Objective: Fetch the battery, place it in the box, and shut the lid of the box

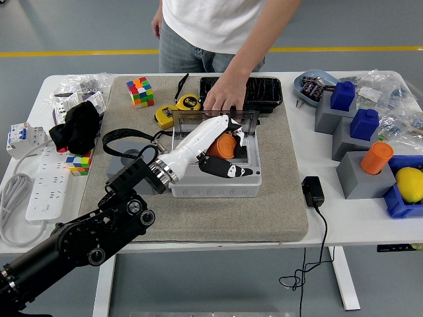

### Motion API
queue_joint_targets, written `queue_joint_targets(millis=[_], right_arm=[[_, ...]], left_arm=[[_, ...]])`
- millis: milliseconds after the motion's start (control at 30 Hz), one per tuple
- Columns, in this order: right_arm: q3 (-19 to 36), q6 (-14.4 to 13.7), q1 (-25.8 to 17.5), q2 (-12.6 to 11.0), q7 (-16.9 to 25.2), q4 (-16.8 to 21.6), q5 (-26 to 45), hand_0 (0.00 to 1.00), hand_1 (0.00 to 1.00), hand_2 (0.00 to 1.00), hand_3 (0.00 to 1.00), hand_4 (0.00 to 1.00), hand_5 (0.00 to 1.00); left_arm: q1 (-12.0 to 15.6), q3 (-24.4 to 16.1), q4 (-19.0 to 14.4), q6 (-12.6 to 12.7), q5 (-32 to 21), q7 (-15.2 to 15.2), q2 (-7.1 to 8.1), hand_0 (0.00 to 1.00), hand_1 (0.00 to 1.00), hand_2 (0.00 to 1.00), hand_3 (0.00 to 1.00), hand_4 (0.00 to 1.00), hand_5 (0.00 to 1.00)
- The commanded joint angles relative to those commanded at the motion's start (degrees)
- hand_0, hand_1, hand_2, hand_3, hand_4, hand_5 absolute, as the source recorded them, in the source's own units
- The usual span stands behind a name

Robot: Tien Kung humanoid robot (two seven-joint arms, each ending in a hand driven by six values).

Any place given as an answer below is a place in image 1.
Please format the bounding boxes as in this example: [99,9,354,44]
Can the person's right hand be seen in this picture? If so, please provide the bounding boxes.
[151,15,163,38]

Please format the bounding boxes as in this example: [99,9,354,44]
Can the grey plastic enclosure box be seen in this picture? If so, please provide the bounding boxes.
[168,125,264,199]

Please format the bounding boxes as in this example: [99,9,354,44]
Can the black table control panel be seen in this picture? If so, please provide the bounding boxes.
[377,243,423,254]

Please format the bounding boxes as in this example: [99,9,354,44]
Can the white power strip cable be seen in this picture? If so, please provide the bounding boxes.
[0,138,56,247]

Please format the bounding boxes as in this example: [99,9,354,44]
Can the small colourful puzzle cube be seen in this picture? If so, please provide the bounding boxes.
[65,149,96,177]

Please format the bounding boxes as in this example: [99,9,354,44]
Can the blue-grey bowl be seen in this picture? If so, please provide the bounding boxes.
[293,69,340,108]

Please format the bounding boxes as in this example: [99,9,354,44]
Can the black cloth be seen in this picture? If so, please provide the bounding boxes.
[48,100,101,155]

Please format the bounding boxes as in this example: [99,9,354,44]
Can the black power adapter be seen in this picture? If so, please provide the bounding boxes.
[301,176,326,209]

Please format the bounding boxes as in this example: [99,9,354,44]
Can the grey block holder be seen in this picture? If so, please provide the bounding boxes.
[314,90,358,135]
[336,151,397,200]
[331,117,380,162]

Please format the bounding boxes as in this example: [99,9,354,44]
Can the blue plastic piece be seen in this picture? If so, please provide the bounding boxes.
[350,108,380,142]
[330,81,356,111]

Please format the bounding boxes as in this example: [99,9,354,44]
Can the clear bag of small parts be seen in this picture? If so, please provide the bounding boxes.
[52,73,114,100]

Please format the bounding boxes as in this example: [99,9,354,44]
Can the white table leg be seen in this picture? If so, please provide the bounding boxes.
[328,246,361,312]
[92,253,117,317]

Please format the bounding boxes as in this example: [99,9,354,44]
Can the grey-brown fabric mat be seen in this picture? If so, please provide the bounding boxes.
[75,75,310,244]

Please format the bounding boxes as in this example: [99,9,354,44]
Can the white power strip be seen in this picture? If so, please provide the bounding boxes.
[25,147,72,222]

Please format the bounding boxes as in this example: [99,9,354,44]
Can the black plastic bracket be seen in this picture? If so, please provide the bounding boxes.
[229,104,262,126]

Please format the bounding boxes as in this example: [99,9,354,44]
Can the person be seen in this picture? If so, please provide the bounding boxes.
[151,0,301,74]

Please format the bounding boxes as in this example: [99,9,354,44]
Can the large colourful puzzle cube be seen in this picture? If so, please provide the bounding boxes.
[126,77,156,110]

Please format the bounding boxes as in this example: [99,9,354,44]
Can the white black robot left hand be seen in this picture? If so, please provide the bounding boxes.
[160,114,254,183]

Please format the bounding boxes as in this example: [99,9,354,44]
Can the black adapter cord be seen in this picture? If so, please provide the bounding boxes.
[278,203,335,317]

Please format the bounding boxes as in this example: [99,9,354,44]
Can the yellow lemon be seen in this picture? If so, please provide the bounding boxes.
[395,166,423,204]

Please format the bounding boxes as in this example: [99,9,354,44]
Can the blue plastic bin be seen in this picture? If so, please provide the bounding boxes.
[383,155,423,220]

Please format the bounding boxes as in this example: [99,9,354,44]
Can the purple packets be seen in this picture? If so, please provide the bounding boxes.
[299,75,337,100]

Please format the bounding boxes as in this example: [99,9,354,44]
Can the grey block with round hole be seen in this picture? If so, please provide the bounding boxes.
[106,141,159,195]

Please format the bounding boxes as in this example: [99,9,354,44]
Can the yellow tape measure marked 5m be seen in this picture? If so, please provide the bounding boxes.
[174,73,203,112]

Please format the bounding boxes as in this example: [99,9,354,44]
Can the black glossy plastic tray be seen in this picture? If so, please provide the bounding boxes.
[198,76,284,116]

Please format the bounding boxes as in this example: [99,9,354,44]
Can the yellow tape measure plain label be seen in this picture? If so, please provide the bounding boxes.
[150,105,176,144]

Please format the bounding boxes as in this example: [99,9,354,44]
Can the white circuit breaker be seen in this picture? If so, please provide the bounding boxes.
[6,122,48,160]

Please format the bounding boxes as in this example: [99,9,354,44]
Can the white printed packet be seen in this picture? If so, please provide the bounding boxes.
[52,91,107,125]

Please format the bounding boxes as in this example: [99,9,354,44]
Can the person's left hand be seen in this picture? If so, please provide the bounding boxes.
[202,74,248,118]

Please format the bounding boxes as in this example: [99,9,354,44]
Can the clear bags of components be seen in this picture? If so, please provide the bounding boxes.
[340,68,423,151]

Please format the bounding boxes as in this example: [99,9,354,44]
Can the orange cylinder battery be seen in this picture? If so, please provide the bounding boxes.
[360,141,395,176]
[207,132,238,159]

